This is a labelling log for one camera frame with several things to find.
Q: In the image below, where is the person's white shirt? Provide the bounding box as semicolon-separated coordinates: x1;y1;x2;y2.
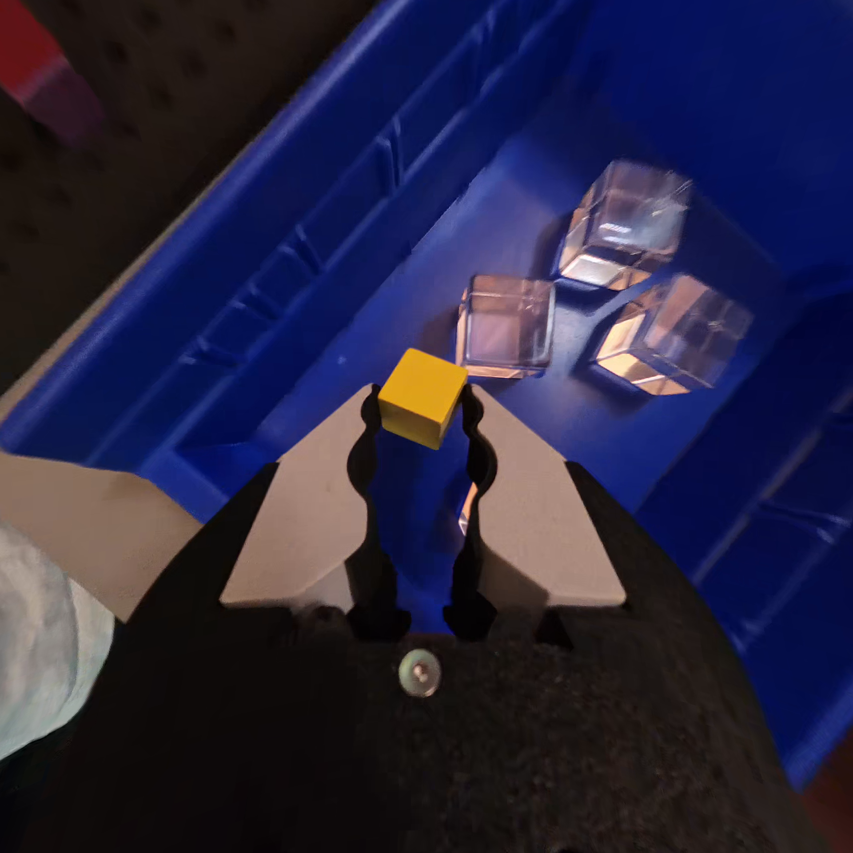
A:
0;523;117;761

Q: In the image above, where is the yellow cube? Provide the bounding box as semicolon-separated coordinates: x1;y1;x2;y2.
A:
376;348;469;450

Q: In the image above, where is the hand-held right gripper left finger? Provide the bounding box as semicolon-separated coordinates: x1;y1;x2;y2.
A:
220;383;409;619

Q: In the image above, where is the blue plastic bin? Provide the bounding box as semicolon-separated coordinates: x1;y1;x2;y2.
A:
0;0;853;790

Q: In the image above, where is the black perforated mat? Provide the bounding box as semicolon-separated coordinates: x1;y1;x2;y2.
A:
0;0;384;394

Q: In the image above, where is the red block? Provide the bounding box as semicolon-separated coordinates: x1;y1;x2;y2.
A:
0;0;108;144

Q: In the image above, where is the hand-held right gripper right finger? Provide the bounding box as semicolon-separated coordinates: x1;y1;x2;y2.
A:
443;384;629;621

